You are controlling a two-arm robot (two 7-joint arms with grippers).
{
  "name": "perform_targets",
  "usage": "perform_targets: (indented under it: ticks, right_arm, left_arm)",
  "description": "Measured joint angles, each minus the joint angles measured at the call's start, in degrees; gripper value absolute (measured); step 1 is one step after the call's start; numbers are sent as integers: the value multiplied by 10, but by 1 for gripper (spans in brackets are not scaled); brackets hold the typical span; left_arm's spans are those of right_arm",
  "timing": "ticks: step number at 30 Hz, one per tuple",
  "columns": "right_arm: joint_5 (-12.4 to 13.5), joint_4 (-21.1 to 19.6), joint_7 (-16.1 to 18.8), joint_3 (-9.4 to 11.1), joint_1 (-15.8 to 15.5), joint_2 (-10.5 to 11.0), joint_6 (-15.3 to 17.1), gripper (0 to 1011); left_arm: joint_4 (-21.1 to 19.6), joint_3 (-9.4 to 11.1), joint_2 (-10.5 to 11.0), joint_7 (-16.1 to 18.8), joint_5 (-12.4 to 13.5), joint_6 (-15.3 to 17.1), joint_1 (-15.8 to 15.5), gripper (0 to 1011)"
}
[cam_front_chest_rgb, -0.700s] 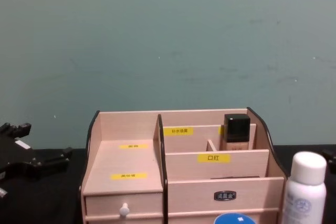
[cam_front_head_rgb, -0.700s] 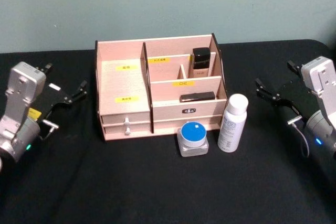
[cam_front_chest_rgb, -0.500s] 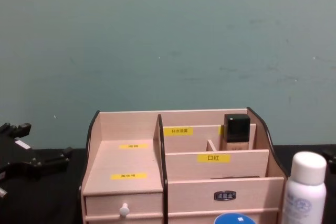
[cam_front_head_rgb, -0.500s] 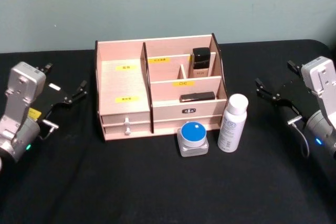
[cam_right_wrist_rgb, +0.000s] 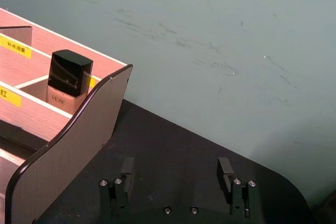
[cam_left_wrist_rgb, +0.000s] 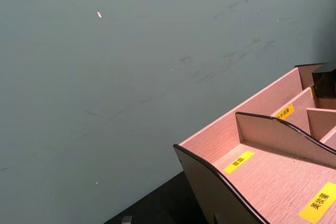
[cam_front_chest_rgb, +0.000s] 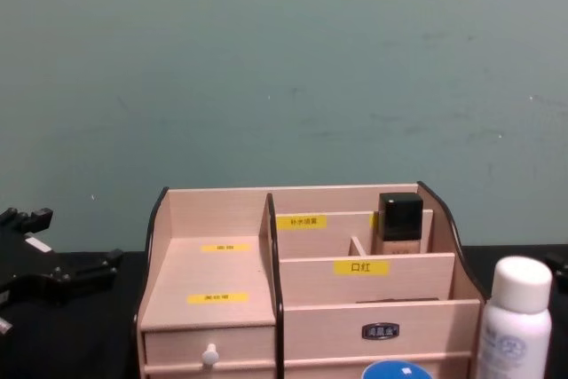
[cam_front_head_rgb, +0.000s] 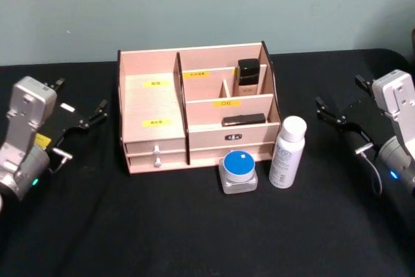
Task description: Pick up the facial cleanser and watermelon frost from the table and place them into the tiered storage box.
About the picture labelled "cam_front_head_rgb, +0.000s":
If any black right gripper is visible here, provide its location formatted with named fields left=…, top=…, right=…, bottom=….
left=315, top=75, right=396, bottom=155

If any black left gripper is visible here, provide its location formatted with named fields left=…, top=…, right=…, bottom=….
left=34, top=77, right=110, bottom=158

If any pale wooden desk organizer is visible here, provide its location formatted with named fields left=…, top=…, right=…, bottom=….
left=116, top=40, right=281, bottom=177

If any white spray bottle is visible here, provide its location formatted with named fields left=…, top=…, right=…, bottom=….
left=268, top=115, right=308, bottom=189

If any wooden drawer with white knob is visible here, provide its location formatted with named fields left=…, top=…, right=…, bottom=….
left=127, top=154, right=189, bottom=170
left=124, top=140, right=188, bottom=156

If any beige bottle with black cap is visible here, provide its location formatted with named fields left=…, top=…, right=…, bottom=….
left=233, top=58, right=263, bottom=97

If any black lipstick tube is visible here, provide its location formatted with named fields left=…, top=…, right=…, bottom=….
left=221, top=113, right=267, bottom=127

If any glass jar with blue lid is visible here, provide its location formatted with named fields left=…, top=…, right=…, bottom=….
left=218, top=149, right=259, bottom=195

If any black table cloth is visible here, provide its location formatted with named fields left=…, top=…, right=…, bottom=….
left=0, top=48, right=415, bottom=277

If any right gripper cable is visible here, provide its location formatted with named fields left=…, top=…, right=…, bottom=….
left=355, top=143, right=384, bottom=195

